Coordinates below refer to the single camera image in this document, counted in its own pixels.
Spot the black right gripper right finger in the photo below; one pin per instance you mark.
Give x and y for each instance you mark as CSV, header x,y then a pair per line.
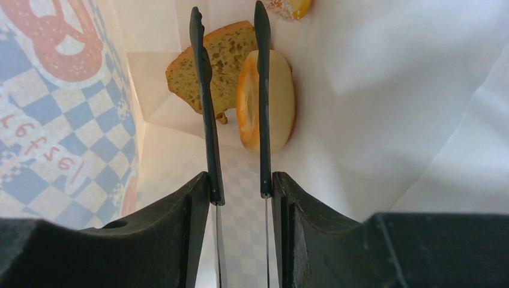
x,y
318,247

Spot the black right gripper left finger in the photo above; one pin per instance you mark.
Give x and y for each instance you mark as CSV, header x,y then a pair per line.
x,y
69,160

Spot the pale bagel fake bread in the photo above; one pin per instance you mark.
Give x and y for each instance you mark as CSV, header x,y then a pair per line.
x,y
281,102

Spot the checkered paper bread bag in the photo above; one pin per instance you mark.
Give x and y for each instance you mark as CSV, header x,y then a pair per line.
x,y
400,107

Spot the small orange fake bread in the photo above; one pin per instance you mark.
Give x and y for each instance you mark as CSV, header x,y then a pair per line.
x,y
289,10

